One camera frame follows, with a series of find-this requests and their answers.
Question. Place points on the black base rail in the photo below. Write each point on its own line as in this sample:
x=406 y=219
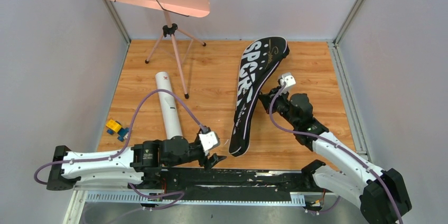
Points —
x=305 y=188

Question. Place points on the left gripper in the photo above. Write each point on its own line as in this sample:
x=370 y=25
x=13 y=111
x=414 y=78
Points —
x=205 y=155

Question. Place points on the black sport racket bag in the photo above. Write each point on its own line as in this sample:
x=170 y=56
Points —
x=258 y=62

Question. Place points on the yellow blue toy block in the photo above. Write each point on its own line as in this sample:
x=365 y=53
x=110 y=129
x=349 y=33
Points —
x=114 y=127

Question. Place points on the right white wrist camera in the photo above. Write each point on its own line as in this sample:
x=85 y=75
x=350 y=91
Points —
x=286 y=82

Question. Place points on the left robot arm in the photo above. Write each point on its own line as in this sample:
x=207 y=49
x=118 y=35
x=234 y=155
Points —
x=139 y=164

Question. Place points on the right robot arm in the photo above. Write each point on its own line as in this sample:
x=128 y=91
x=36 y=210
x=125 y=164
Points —
x=343 y=159

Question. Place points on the white shuttlecock tube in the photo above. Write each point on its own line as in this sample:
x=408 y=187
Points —
x=168 y=106

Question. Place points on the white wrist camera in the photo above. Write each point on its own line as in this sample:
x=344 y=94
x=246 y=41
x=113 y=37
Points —
x=209 y=140
x=286 y=82

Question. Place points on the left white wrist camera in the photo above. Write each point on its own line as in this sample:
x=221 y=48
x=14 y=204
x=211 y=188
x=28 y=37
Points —
x=209 y=140

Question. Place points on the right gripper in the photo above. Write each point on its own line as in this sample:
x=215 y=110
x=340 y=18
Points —
x=267 y=99

